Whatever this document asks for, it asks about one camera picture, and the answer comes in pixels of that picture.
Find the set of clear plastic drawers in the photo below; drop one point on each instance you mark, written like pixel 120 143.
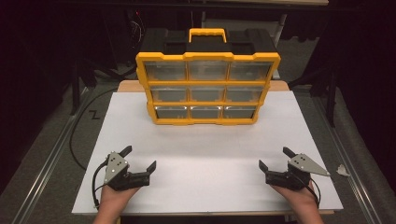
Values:
pixel 207 71

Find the crumpled white paper scrap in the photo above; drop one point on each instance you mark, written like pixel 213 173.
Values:
pixel 342 170

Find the person's left hand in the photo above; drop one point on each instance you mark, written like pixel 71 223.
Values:
pixel 115 197

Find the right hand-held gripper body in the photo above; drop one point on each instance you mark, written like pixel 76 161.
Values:
pixel 299 174

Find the metal floor rail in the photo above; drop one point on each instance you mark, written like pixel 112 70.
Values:
pixel 348 174
pixel 53 161

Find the yellow black organizer cabinet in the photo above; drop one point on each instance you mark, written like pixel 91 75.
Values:
pixel 205 56

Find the dark metal stand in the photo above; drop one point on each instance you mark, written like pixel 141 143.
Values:
pixel 75 90
pixel 332 93

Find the white table cover sheet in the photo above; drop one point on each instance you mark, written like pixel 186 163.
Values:
pixel 202 161

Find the person's right hand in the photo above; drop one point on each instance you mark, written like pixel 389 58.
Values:
pixel 295 197

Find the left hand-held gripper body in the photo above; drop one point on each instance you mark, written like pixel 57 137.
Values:
pixel 115 168

